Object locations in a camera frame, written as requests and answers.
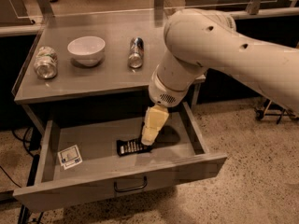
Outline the white gripper base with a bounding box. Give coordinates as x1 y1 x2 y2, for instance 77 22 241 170
141 71 188 146

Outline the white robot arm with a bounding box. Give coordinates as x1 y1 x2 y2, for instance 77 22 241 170
141 8 299 146

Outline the grey metal counter cabinet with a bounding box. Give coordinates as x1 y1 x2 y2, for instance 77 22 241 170
11 8 208 135

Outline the grey open top drawer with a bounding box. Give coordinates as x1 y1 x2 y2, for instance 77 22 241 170
13 103 227 212

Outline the blue silver tall can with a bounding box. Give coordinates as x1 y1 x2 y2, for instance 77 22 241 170
128 37 144 69

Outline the white ceramic bowl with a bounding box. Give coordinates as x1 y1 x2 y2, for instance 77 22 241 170
67 36 106 67

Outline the white fiducial tag card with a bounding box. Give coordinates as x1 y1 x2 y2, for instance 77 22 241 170
58 145 82 170

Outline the green crushed soda can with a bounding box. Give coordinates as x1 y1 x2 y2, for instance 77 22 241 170
34 47 58 79

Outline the black drawer handle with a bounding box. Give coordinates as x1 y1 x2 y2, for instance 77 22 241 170
113 176 148 193

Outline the black floor cable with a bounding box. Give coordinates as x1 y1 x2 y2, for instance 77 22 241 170
0 126 41 189

